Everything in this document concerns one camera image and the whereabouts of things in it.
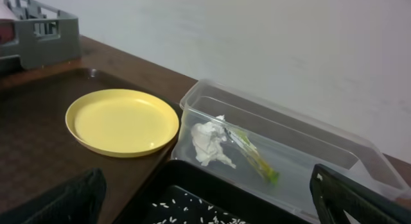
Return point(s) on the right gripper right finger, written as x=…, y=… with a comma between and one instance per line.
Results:
x=336, y=196

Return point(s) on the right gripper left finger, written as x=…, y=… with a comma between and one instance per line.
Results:
x=78, y=200

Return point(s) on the yellow plate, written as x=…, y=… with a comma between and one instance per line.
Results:
x=122, y=123

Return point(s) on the green snack wrapper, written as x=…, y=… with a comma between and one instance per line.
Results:
x=250, y=152

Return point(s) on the white napkin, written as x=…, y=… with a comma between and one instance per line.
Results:
x=207, y=138

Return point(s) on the black waste tray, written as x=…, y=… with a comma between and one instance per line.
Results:
x=180, y=176

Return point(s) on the brown serving tray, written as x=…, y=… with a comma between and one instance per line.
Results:
x=38, y=152

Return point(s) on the rice food scraps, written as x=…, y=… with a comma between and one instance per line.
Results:
x=184, y=208

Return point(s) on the clear plastic bin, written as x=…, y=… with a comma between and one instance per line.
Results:
x=291, y=144

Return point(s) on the grey dish rack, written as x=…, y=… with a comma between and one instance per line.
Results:
x=37, y=35

